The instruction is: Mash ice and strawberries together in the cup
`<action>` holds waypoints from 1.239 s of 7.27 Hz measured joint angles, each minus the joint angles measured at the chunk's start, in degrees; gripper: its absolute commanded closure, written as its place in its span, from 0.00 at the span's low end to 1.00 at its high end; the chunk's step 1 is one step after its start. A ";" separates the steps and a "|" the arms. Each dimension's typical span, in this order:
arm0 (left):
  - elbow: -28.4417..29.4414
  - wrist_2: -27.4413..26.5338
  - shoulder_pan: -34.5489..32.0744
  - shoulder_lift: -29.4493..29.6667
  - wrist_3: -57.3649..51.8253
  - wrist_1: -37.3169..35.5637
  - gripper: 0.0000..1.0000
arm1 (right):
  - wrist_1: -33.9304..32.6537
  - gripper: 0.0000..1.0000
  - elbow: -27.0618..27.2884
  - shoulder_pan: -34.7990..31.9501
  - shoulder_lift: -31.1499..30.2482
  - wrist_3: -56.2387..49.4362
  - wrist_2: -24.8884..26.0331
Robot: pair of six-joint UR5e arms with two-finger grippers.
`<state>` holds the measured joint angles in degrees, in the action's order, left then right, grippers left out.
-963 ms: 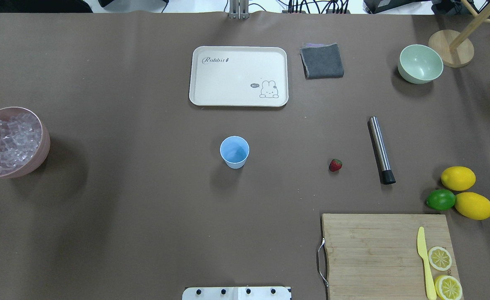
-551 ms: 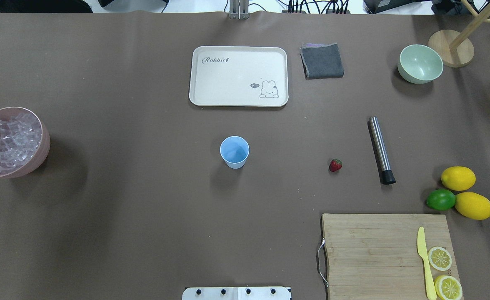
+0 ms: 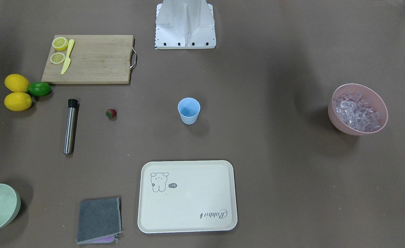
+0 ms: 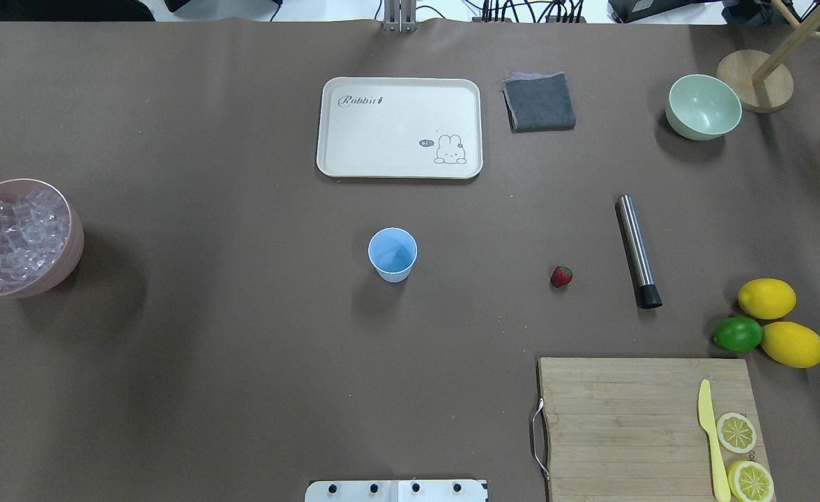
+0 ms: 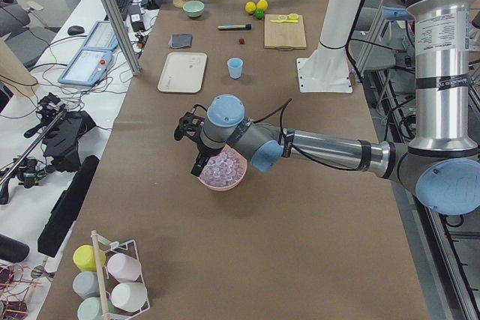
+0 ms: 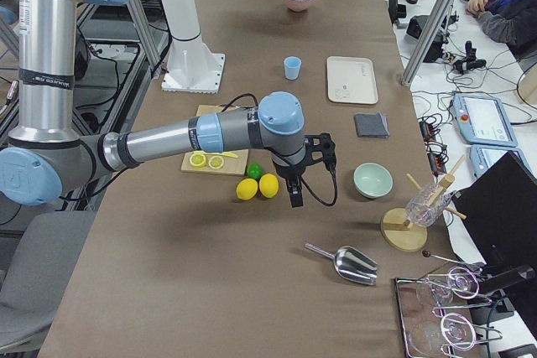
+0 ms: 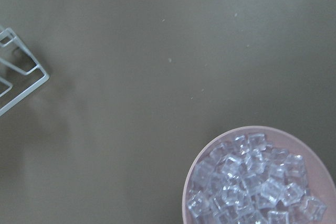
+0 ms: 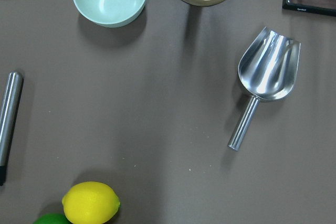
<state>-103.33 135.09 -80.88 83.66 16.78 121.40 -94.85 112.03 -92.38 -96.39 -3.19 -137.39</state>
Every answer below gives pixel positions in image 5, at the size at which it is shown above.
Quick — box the yellow cup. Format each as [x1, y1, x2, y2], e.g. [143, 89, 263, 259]
[73, 244, 96, 271]

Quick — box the lemon slice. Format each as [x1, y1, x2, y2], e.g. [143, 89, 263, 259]
[287, 13, 299, 21]

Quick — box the grey cup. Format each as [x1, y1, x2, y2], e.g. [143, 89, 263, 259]
[72, 271, 100, 299]

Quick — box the mint green cup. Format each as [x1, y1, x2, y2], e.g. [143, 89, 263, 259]
[76, 297, 104, 320]

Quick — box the black bar speaker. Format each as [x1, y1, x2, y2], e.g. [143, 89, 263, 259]
[37, 155, 99, 258]

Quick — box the mint green bowl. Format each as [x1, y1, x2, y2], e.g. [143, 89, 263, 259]
[182, 0, 205, 19]

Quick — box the teach pendant tablet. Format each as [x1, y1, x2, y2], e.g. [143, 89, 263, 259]
[82, 20, 119, 51]
[58, 48, 113, 86]

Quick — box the white cup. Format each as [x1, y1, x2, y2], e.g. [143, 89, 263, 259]
[110, 283, 148, 313]

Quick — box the cream rabbit tray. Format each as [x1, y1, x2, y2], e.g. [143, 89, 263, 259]
[157, 52, 208, 94]

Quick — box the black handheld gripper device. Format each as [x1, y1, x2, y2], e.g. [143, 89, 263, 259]
[1, 93, 96, 205]

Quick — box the yellow lemon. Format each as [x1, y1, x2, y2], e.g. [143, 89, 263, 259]
[244, 1, 257, 14]
[256, 0, 269, 12]

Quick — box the light blue plastic cup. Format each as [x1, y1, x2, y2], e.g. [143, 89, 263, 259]
[227, 58, 243, 79]

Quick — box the green lime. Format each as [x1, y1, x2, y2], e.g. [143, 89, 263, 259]
[254, 9, 265, 20]

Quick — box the pink cup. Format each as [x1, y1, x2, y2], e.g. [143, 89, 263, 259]
[106, 253, 142, 283]

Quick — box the black computer mouse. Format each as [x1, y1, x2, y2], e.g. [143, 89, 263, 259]
[67, 25, 85, 36]

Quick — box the steel muddler black tip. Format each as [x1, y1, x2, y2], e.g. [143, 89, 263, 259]
[217, 24, 252, 31]

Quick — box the pink bowl of ice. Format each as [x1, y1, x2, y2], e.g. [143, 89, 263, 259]
[199, 145, 248, 191]

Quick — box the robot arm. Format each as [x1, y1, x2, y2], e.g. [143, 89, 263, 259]
[174, 0, 479, 215]

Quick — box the black power adapter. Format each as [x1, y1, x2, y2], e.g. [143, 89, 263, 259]
[128, 4, 146, 31]

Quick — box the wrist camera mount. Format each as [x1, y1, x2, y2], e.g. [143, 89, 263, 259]
[173, 104, 207, 143]

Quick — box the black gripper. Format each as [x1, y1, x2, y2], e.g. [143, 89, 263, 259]
[190, 142, 221, 177]

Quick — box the grey folded cloth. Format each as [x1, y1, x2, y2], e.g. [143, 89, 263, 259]
[168, 34, 193, 49]

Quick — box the white wire cup rack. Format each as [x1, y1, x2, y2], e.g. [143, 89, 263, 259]
[91, 230, 151, 319]

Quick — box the wooden cutting board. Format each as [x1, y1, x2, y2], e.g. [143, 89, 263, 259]
[264, 14, 307, 50]

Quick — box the aluminium frame post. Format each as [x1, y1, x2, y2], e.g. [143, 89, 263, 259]
[100, 0, 141, 76]

